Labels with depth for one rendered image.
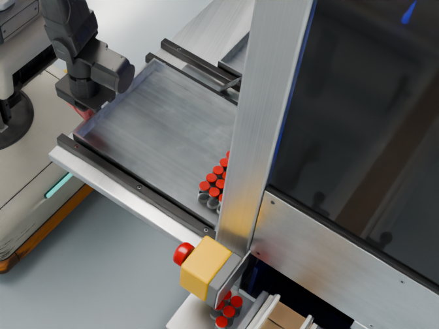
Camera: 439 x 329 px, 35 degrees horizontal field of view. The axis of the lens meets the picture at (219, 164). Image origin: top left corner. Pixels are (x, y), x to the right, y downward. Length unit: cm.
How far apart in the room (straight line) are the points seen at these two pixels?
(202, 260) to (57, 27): 45
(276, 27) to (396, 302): 45
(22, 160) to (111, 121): 74
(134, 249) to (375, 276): 138
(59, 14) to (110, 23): 175
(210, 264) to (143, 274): 114
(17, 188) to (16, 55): 52
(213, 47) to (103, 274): 93
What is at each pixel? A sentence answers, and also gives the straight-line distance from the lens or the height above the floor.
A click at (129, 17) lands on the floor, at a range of 293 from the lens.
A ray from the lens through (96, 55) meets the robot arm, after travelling 124.
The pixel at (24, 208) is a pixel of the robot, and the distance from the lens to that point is 207.
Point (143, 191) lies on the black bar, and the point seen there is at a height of 90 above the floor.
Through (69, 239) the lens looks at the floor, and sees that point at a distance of 230.
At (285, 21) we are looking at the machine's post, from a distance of 74.
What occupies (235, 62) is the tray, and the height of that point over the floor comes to 88.
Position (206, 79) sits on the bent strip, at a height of 88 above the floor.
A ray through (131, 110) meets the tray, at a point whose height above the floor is 88.
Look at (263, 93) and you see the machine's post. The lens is 83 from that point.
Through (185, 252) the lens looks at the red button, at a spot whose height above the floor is 101.
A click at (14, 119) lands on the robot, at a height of 27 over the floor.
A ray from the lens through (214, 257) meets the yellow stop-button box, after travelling 110.
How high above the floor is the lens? 201
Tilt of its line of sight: 55 degrees down
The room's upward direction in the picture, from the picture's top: 8 degrees clockwise
